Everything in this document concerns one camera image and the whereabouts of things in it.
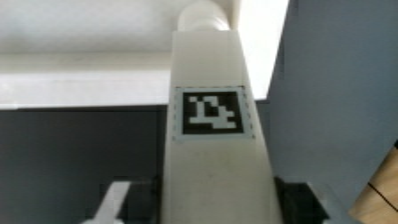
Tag white desk top tray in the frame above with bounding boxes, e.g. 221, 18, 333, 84
0, 0, 292, 54

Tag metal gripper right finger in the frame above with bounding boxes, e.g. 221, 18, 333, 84
274, 177, 351, 224

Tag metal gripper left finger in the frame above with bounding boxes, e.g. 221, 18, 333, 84
82, 178, 162, 224

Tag white leg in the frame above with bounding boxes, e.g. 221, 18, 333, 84
161, 0, 285, 224

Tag white front guide rail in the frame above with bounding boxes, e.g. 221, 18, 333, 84
0, 51, 281, 111

